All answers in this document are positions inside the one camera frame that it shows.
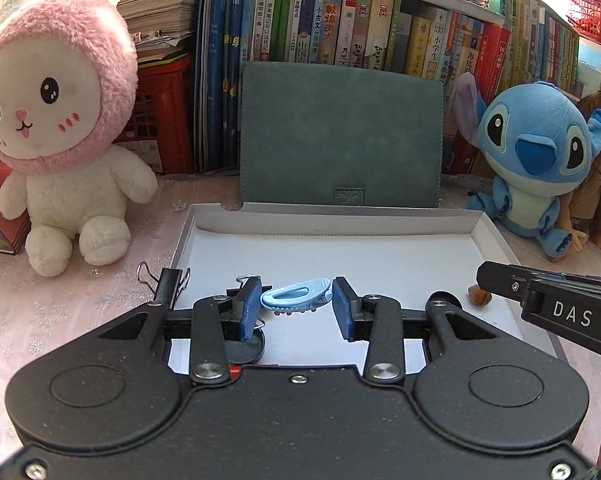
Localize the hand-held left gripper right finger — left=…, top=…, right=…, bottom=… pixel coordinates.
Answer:
left=332, top=276, right=499, bottom=387

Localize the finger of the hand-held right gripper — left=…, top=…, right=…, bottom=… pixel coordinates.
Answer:
left=475, top=261, right=601, bottom=306

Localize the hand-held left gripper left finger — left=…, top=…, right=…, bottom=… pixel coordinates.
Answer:
left=98, top=277, right=262, bottom=387

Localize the brown hazelnut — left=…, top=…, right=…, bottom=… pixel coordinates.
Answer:
left=467, top=284, right=493, bottom=307

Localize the large black binder clip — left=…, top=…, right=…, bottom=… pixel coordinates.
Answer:
left=227, top=274, right=272, bottom=333

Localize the black round cap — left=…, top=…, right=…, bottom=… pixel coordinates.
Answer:
left=225, top=329, right=266, bottom=365

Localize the large blue hair clip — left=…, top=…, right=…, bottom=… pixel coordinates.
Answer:
left=260, top=277, right=334, bottom=317

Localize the white cardboard box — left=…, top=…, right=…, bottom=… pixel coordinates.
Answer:
left=167, top=202, right=570, bottom=378

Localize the small black binder clip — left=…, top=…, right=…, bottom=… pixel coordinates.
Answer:
left=136, top=261, right=192, bottom=311

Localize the blue alien plush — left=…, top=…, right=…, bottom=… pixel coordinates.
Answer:
left=454, top=72, right=601, bottom=261

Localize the brown haired doll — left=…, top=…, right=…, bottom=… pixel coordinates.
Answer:
left=567, top=90, right=601, bottom=252

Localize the green felt notebook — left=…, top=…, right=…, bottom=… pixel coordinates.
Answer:
left=240, top=61, right=444, bottom=209

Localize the pink snowflake tablecloth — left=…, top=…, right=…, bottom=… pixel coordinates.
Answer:
left=0, top=174, right=601, bottom=453

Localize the red plastic crate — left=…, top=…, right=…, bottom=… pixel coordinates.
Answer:
left=111, top=53, right=198, bottom=176

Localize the pink triangular toy house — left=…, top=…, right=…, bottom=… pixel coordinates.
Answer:
left=0, top=139, right=32, bottom=256

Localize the pink white bunny plush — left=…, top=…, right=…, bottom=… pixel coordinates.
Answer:
left=0, top=0, right=159, bottom=279

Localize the red mesh basket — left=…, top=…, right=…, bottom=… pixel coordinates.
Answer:
left=563, top=0, right=601, bottom=52

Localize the row of upright books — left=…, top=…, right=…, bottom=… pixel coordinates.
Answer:
left=195, top=0, right=582, bottom=174

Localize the stack of lying books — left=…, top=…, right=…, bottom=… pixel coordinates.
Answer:
left=65, top=0, right=202, bottom=66

